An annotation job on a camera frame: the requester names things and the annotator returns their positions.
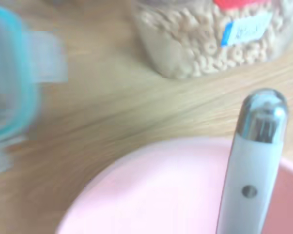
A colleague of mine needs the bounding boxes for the cereal jar with white lid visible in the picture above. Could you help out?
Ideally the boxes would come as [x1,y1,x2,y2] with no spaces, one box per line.
[132,0,293,80]

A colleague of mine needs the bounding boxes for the teal-rimmed clear container lid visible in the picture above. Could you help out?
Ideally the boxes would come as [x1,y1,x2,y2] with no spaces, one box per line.
[0,4,69,176]

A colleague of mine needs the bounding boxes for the pink bowl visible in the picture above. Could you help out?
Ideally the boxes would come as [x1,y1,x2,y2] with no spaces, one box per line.
[54,136,293,234]

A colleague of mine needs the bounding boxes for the white-handled metal fork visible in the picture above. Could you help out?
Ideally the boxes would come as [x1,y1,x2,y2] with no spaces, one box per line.
[214,88,290,234]

